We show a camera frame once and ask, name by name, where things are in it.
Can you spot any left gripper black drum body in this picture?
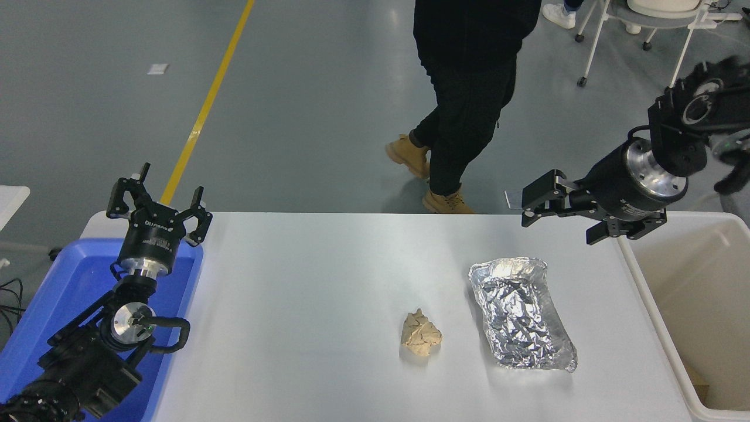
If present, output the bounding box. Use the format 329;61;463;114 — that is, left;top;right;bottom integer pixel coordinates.
119;203;188;264

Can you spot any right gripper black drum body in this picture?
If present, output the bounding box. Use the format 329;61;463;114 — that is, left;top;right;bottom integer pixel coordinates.
577;141;663;221

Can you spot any blue plastic tray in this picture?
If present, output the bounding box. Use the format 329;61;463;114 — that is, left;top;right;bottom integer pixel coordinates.
0;237;204;422

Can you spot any large pale plastic bin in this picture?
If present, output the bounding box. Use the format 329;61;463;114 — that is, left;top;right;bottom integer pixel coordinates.
612;211;750;422

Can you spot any crumpled silver foil tray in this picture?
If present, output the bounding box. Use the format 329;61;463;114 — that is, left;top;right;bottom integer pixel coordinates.
469;257;578;372

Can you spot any grey chair back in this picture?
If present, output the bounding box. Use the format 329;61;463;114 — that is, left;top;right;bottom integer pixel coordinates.
720;193;750;226

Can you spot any person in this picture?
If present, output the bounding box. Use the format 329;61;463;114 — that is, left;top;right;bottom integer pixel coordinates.
385;0;543;215
542;0;584;30

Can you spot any white wheeled chair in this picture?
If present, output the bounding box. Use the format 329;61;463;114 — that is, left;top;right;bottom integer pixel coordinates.
576;0;742;89

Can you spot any crumpled tan paper ball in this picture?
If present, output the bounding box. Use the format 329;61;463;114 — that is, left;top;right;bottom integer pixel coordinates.
401;309;444;356

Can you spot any black cable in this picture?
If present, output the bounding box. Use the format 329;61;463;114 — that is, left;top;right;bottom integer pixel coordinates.
0;277;25;338

